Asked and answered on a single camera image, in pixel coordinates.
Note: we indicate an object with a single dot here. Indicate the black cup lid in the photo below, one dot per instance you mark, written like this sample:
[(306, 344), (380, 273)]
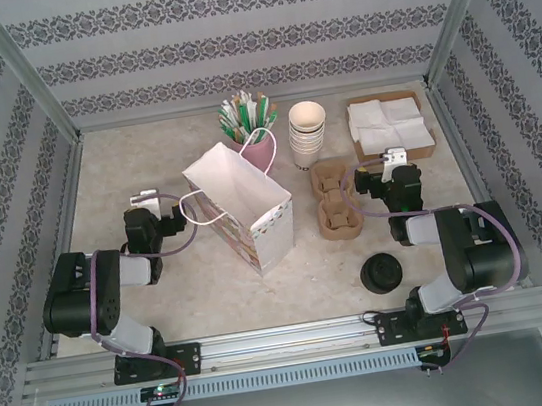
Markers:
[(381, 270)]

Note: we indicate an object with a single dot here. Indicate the white paper cup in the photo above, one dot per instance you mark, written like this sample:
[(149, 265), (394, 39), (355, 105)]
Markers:
[(306, 114)]

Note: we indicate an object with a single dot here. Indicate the cartoon animal paper bag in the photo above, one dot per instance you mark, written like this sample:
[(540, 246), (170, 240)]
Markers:
[(276, 242)]

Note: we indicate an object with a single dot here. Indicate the green stirrer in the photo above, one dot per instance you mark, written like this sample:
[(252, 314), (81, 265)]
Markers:
[(263, 110), (256, 135), (228, 123)]

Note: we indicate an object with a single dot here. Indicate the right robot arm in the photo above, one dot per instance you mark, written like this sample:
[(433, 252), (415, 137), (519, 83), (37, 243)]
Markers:
[(479, 244)]

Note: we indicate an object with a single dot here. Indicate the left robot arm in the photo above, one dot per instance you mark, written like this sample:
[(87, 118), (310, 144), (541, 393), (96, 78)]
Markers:
[(76, 291)]

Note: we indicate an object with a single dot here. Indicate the cardboard tray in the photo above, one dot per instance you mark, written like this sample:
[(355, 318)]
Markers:
[(396, 156)]

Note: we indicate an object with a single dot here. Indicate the white paper napkin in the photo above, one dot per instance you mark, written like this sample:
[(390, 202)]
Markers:
[(393, 140), (370, 116)]

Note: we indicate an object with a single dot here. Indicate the stack of white paper cups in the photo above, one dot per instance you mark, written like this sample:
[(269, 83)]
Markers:
[(305, 152)]

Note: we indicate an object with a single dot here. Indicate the pink cup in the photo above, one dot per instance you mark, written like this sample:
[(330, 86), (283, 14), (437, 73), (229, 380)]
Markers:
[(259, 156)]

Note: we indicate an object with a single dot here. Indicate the white paper packet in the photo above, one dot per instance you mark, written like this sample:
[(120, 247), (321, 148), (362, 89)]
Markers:
[(248, 115)]

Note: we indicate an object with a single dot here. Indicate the small circuit board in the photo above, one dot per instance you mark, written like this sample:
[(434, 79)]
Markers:
[(161, 391), (433, 352)]

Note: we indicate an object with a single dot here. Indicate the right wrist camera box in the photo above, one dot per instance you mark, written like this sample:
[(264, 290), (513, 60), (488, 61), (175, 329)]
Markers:
[(394, 158)]

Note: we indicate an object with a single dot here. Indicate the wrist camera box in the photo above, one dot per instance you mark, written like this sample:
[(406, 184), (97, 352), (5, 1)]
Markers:
[(394, 158), (146, 196)]

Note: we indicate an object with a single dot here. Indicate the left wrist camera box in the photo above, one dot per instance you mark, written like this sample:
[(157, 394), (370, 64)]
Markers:
[(146, 196)]

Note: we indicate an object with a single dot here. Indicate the aluminium side rail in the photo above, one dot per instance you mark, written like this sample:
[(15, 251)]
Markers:
[(457, 146), (70, 191)]

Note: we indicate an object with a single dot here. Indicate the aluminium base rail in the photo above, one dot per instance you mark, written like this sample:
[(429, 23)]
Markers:
[(281, 345)]

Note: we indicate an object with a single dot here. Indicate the aluminium frame post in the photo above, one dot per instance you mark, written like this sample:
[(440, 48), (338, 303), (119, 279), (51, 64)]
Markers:
[(461, 9), (22, 71)]

